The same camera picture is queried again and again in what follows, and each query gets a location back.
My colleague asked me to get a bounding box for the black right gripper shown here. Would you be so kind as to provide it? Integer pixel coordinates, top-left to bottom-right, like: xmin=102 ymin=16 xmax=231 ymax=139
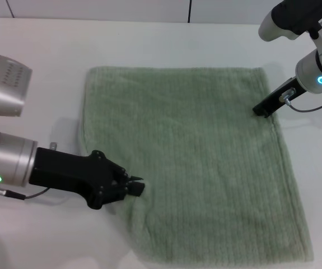
xmin=252 ymin=77 xmax=304 ymax=118

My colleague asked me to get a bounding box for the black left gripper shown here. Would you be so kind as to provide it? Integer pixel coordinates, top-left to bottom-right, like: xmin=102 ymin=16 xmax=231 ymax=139
xmin=29 ymin=147 xmax=146 ymax=210

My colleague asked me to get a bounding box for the green ribbed towel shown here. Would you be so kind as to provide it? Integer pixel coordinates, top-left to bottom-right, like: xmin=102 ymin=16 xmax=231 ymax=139
xmin=78 ymin=66 xmax=315 ymax=263

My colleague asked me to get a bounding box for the left gripper cable with plug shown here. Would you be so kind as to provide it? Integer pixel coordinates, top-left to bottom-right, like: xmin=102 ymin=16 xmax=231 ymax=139
xmin=0 ymin=141 xmax=58 ymax=200

